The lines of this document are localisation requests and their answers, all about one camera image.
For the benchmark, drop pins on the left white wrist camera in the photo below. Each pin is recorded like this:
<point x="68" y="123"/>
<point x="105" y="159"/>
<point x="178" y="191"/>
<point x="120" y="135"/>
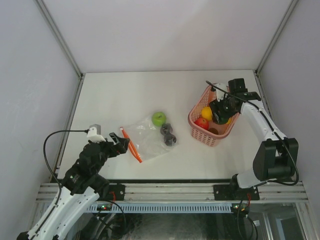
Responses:
<point x="94" y="134"/>

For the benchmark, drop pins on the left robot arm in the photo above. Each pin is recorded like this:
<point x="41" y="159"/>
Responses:
<point x="80" y="188"/>

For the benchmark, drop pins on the yellow fake pear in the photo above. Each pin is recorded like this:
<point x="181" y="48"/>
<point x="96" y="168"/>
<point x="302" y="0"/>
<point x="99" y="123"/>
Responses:
<point x="206" y="113"/>

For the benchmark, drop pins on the brown fake fruit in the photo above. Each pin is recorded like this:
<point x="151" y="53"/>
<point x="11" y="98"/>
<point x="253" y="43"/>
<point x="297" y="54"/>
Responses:
<point x="213" y="131"/>

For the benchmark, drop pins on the clear zip top bag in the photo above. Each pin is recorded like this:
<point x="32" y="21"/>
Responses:
<point x="146" y="140"/>

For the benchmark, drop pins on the red fake apple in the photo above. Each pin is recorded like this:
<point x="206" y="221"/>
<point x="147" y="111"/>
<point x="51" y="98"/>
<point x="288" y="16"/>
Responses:
<point x="202" y="123"/>

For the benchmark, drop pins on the aluminium front rail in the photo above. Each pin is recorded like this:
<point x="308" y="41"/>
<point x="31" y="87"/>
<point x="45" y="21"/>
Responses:
<point x="204" y="192"/>

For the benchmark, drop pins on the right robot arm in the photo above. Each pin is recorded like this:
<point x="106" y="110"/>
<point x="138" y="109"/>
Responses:
<point x="276" y="158"/>

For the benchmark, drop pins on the pink plastic basket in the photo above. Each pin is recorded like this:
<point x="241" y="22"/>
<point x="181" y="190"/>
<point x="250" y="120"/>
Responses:
<point x="204" y="130"/>

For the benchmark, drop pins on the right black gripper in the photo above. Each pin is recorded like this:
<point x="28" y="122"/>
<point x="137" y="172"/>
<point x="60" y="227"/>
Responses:
<point x="216" y="106"/>

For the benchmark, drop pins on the grey slotted cable duct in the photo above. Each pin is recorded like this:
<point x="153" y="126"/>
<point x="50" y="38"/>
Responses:
<point x="163" y="208"/>

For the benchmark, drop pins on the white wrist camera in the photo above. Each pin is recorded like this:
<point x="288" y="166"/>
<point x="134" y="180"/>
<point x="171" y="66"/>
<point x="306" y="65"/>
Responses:
<point x="94" y="134"/>
<point x="220" y="89"/>

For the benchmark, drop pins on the dark green fake fruit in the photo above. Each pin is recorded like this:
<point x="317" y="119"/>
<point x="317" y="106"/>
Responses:
<point x="221" y="122"/>

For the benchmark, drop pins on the right aluminium frame post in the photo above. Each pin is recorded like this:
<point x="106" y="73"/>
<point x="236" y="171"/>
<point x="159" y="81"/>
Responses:
<point x="280" y="28"/>

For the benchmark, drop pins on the light green fake apple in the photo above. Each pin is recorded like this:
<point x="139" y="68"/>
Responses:
<point x="159" y="118"/>

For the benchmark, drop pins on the black fake fruit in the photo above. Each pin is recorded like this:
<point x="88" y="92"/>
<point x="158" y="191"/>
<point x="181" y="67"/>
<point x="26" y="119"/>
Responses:
<point x="170" y="140"/>
<point x="166" y="129"/>

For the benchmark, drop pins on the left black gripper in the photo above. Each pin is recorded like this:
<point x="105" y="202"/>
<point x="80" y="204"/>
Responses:
<point x="120" y="147"/>

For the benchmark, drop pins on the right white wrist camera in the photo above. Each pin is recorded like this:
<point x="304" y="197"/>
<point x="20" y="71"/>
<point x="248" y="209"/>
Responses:
<point x="220" y="89"/>

